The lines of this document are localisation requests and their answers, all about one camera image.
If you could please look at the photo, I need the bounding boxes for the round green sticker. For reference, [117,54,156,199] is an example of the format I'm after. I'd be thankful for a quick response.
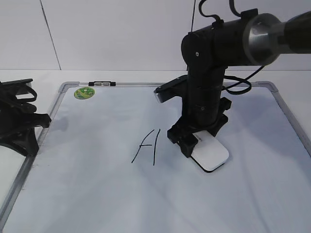
[74,86,95,100]

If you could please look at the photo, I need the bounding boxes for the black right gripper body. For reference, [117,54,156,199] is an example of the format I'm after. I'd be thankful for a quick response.
[167,97,231,145]

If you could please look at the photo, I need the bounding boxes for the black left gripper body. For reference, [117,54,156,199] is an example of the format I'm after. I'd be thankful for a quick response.
[0,101,52,138]

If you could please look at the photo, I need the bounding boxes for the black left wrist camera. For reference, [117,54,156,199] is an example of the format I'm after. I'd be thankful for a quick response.
[0,79,37,104]

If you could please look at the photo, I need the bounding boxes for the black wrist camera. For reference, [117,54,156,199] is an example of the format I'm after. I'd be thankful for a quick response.
[154,75,188,103]
[0,79,37,104]

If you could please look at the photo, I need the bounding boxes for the white whiteboard with aluminium frame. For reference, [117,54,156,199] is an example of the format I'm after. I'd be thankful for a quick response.
[3,82,311,233]

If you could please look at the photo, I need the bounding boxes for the white eraser with black felt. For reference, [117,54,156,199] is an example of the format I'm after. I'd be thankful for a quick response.
[191,131,229,172]

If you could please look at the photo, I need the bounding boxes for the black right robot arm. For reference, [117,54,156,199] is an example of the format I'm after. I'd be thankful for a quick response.
[155,1,311,157]

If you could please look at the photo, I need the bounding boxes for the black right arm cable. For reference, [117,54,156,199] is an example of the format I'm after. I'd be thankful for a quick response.
[198,0,265,96]

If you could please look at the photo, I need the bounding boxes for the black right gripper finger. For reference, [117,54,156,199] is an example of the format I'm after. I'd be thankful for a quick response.
[207,127,220,137]
[179,138,197,157]

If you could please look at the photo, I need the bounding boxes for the black and silver hanging clip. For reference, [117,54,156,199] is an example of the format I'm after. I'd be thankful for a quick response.
[88,81,116,86]

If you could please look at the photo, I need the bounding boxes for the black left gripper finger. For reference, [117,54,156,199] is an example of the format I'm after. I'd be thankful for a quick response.
[0,128,39,156]

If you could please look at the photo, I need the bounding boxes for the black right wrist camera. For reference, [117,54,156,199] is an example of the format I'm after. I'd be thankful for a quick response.
[154,75,188,103]

